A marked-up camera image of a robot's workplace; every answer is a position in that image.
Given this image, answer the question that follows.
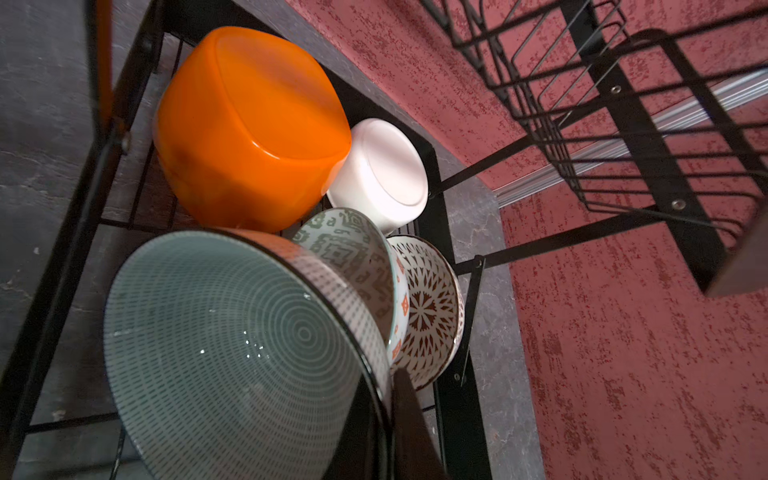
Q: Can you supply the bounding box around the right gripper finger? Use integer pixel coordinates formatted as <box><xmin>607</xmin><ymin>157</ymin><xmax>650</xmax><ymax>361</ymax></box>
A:
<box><xmin>392</xmin><ymin>368</ymin><xmax>447</xmax><ymax>480</ymax></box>

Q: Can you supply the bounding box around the white lattice patterned bowl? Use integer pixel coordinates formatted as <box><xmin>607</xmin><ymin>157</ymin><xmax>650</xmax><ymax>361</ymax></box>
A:
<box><xmin>388</xmin><ymin>235</ymin><xmax>465</xmax><ymax>392</ymax></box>

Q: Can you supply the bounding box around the pale green lined bowl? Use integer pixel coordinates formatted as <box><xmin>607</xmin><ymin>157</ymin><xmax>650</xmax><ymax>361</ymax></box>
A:
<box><xmin>104</xmin><ymin>229</ymin><xmax>392</xmax><ymax>479</ymax></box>

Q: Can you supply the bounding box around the grey green patterned bowl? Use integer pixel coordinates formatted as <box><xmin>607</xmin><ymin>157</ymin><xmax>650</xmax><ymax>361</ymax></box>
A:
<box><xmin>292</xmin><ymin>208</ymin><xmax>410</xmax><ymax>365</ymax></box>

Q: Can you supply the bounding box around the orange square bowl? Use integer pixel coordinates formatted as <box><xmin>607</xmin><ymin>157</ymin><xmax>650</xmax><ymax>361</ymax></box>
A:
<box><xmin>153</xmin><ymin>26</ymin><xmax>351</xmax><ymax>233</ymax></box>

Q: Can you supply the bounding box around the right corner aluminium profile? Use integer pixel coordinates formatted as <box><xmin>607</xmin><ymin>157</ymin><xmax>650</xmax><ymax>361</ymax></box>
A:
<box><xmin>493</xmin><ymin>67</ymin><xmax>768</xmax><ymax>209</ymax></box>

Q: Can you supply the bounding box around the black wire dish rack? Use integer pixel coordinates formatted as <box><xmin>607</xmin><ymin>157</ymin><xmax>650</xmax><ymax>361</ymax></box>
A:
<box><xmin>0</xmin><ymin>0</ymin><xmax>768</xmax><ymax>480</ymax></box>

